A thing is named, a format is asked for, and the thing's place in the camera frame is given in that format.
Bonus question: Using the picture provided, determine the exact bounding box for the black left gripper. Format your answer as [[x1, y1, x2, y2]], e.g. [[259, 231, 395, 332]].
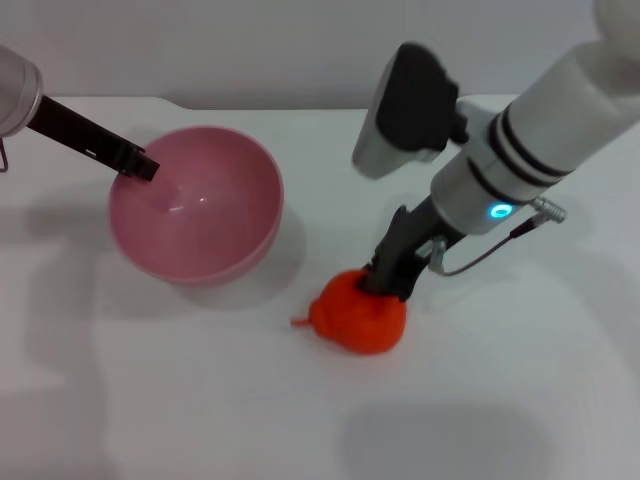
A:
[[27, 94, 161, 184]]

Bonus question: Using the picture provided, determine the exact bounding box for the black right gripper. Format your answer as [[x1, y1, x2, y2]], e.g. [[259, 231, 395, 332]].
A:
[[364, 195, 464, 301]]

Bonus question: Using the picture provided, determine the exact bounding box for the orange mandarin fruit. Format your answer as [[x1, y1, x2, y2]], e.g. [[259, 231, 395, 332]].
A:
[[291, 267, 407, 356]]

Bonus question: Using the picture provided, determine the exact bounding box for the pink plastic bowl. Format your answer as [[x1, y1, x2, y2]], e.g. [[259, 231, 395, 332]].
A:
[[108, 126, 285, 287]]

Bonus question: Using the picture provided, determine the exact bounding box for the grey right arm cable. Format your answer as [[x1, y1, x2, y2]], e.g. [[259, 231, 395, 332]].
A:
[[428, 197, 570, 277]]

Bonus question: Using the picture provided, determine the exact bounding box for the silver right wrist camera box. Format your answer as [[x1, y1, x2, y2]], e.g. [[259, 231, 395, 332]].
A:
[[352, 42, 470, 179]]

